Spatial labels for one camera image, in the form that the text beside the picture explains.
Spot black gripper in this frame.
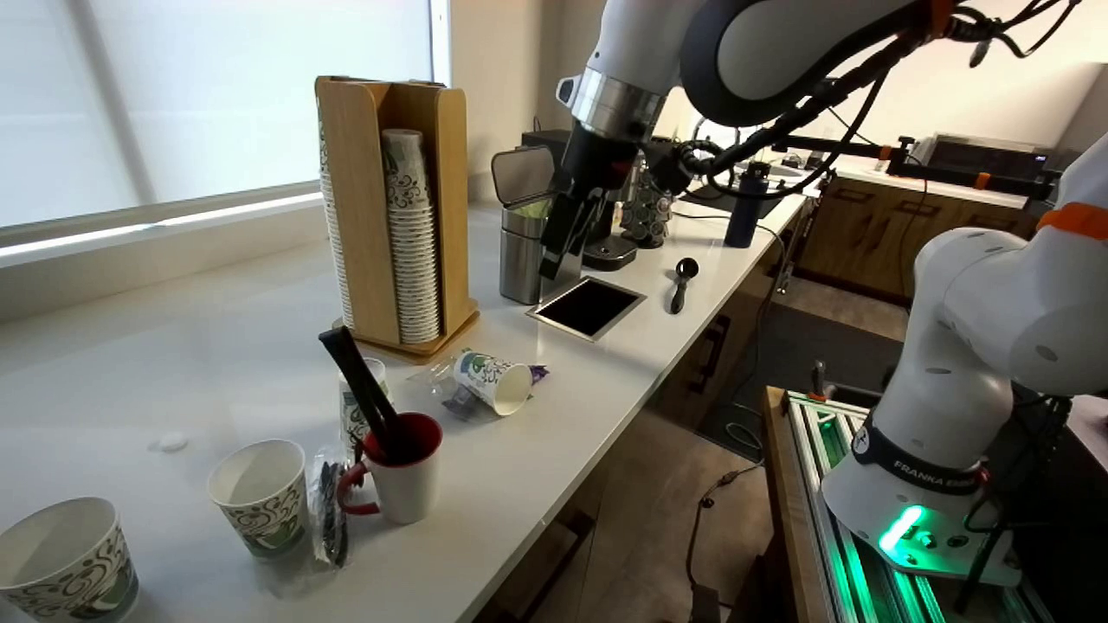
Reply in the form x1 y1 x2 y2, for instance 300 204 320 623
542 124 626 280

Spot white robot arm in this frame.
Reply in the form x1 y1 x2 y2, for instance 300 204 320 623
542 0 1108 584

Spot black coffee grinder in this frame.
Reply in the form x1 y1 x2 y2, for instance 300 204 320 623
581 186 639 269

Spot black coffee scoop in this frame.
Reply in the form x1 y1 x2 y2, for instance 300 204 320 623
670 257 699 316

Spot wooden cup dispenser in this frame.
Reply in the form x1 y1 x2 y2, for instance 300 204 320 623
317 75 477 359

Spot stacked patterned paper cups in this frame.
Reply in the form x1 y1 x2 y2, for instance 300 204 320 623
386 128 440 347

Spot middle patterned paper cup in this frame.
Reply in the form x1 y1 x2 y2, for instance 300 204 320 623
208 441 309 558

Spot front left paper cup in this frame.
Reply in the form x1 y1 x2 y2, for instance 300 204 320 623
0 497 140 623

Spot patterned jar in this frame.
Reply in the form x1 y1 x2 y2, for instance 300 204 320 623
621 159 672 248

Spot black bottle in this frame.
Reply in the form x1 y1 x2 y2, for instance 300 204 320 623
725 163 770 248

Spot clear plastic bag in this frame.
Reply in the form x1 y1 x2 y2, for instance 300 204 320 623
432 359 546 415

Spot wooden cabinet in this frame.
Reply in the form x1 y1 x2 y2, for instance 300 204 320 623
796 178 1031 306

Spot black utensil in mug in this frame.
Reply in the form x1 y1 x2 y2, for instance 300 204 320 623
320 325 414 464

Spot red and white mug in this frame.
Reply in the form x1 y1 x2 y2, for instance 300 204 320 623
363 411 445 521

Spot scissors in plastic wrap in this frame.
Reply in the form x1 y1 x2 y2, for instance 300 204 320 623
317 460 378 569

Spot white bottle cap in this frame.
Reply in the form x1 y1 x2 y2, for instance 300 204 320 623
155 432 190 454

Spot green lit robot base rail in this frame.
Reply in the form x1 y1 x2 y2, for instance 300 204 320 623
757 386 1056 623

